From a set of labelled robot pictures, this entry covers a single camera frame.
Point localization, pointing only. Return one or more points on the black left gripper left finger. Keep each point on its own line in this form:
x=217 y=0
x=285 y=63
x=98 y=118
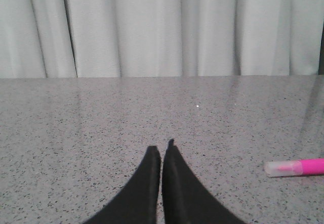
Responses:
x=137 y=200

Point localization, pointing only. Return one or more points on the white curtain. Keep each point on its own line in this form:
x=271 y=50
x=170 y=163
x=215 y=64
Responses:
x=133 y=38

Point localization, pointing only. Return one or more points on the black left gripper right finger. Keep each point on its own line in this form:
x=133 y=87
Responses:
x=185 y=199

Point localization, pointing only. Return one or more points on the pink highlighter pen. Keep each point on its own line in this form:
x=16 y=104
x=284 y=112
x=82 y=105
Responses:
x=294 y=167

